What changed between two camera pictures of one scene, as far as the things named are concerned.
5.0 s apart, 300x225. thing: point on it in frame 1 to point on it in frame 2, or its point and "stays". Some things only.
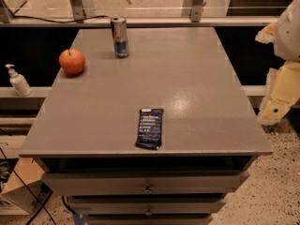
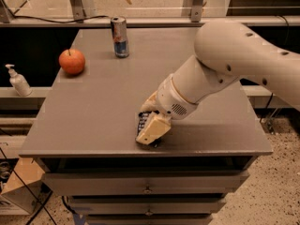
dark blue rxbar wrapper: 150,128 stays
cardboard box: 25,187 stays
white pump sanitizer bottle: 19,82 stays
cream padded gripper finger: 267,34 to 150,104
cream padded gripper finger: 283,91 to 156,126
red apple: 72,61 stays
